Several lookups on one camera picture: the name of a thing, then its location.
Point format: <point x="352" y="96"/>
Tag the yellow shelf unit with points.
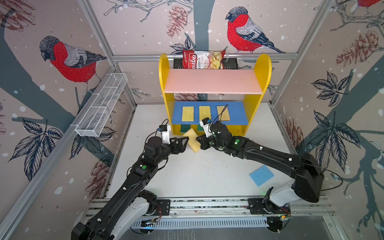
<point x="253" y="84"/>

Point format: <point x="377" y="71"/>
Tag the light green sponge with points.
<point x="199" y="128"/>

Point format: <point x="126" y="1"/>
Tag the dark green sponge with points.
<point x="185" y="128"/>

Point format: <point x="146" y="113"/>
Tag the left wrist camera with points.
<point x="163" y="130"/>

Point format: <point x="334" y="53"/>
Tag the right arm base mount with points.
<point x="264" y="206"/>

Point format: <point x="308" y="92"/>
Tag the red cassava chips bag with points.
<point x="203" y="59"/>

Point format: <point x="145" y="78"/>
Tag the orange yellow sponge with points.
<point x="223" y="113"/>

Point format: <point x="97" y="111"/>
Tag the tan sponge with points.
<point x="193" y="143"/>

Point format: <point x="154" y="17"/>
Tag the aluminium rail frame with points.
<point x="235" y="207"/>

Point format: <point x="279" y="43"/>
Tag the blue sponge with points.
<point x="261" y="175"/>

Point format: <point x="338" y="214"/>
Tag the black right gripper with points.
<point x="203" y="142"/>

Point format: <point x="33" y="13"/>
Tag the black wire basket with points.
<point x="230" y="64"/>

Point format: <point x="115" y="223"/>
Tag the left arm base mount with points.
<point x="156" y="207"/>

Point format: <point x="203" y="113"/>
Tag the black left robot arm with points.
<point x="131" y="201"/>

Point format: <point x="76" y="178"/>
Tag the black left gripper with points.
<point x="181" y="148"/>

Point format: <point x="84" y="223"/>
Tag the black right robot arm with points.
<point x="306" y="177"/>

